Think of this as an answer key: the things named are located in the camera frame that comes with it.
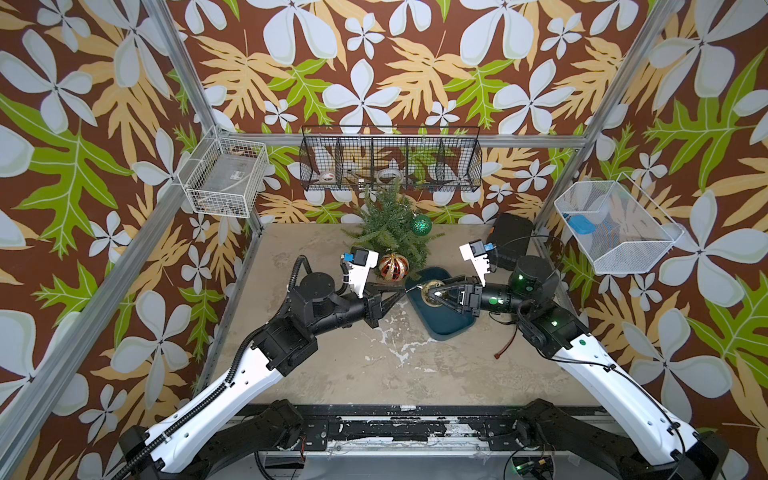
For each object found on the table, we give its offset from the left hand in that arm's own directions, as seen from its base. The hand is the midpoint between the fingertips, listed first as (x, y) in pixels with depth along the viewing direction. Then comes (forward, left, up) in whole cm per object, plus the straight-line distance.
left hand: (406, 290), depth 59 cm
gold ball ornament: (-1, -4, -1) cm, 4 cm away
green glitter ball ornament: (+21, -5, -3) cm, 22 cm away
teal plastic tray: (+8, -13, -32) cm, 35 cm away
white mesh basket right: (+25, -61, -8) cm, 66 cm away
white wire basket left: (+40, +51, -2) cm, 65 cm away
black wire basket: (+54, -9, -4) cm, 54 cm away
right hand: (0, -5, -2) cm, 6 cm away
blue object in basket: (+29, -53, -10) cm, 62 cm away
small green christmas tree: (+23, +4, -5) cm, 24 cm away
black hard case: (+47, -46, -36) cm, 75 cm away
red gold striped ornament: (+10, +2, -6) cm, 12 cm away
